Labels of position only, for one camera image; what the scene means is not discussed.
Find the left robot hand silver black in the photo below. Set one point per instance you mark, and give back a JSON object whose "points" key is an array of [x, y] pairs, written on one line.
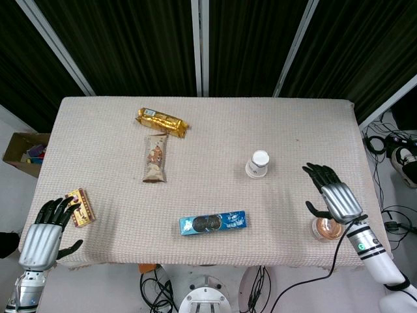
{"points": [[40, 236]]}

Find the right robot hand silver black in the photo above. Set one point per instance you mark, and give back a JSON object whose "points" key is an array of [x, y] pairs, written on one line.
{"points": [[339, 197]]}

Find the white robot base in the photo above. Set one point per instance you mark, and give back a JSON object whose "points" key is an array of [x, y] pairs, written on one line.
{"points": [[203, 295]]}

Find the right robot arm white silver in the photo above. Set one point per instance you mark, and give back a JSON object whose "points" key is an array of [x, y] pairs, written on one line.
{"points": [[378, 261]]}

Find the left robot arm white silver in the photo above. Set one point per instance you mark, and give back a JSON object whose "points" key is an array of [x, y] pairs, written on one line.
{"points": [[24, 288]]}

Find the clear cup with brown content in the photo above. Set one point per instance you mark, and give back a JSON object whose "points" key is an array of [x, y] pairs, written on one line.
{"points": [[325, 229]]}

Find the small red yellow snack box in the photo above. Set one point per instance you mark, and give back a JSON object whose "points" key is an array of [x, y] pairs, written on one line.
{"points": [[81, 208]]}

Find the black white sneaker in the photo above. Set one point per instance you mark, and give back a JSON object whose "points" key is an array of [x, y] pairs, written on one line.
{"points": [[404, 161]]}

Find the cardboard box with items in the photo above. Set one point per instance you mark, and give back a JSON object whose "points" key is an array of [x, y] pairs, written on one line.
{"points": [[26, 153]]}

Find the blue cookie package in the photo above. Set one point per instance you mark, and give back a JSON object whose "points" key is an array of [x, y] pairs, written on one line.
{"points": [[213, 222]]}

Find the beige snack bar wrapper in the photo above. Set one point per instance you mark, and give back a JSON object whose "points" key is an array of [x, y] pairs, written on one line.
{"points": [[155, 158]]}

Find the beige woven tablecloth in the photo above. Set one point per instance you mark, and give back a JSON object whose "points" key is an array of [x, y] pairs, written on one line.
{"points": [[202, 169]]}

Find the gold foil biscuit pack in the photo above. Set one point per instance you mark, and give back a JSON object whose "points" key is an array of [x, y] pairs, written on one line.
{"points": [[162, 122]]}

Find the dark green partition panel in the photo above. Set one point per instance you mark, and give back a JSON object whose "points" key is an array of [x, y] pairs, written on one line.
{"points": [[123, 42]]}

